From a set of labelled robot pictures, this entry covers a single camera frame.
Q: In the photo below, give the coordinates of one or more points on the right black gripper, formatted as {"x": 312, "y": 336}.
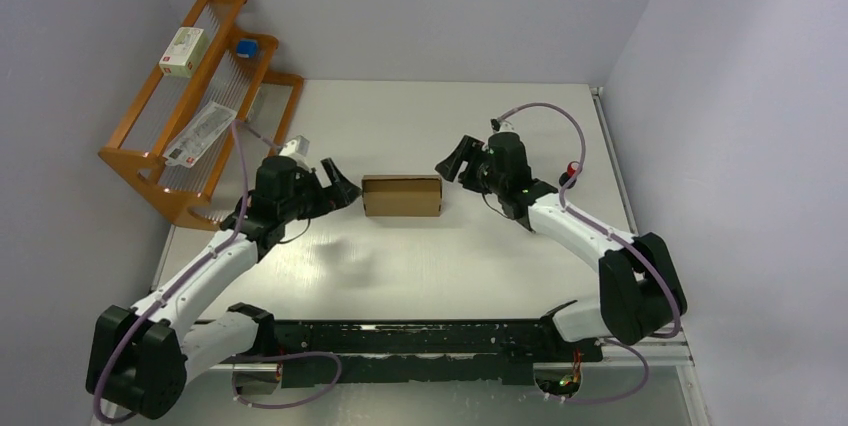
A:
{"x": 449, "y": 167}

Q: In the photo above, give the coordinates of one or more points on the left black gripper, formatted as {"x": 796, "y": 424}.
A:
{"x": 325, "y": 195}

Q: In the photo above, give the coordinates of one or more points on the brown cardboard box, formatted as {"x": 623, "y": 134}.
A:
{"x": 402, "y": 195}

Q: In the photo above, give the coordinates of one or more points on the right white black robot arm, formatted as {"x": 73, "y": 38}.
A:
{"x": 639, "y": 291}

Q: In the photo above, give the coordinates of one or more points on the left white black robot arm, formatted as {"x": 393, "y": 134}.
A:
{"x": 143, "y": 356}

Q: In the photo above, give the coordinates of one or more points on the white green carton box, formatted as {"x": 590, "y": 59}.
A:
{"x": 184, "y": 53}

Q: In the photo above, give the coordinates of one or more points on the clear plastic bag package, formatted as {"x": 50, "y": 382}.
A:
{"x": 191, "y": 143}

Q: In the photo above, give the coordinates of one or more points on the orange wooden rack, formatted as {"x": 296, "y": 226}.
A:
{"x": 165, "y": 104}

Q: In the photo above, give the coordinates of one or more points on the blue round object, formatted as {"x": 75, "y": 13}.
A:
{"x": 247, "y": 48}

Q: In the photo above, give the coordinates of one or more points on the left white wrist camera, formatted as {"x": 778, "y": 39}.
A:
{"x": 296, "y": 148}

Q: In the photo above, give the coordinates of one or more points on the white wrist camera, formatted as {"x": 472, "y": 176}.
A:
{"x": 296, "y": 148}
{"x": 499, "y": 125}

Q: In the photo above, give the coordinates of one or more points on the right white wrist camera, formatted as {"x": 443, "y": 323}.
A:
{"x": 499, "y": 125}

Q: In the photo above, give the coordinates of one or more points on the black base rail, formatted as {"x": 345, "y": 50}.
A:
{"x": 359, "y": 352}

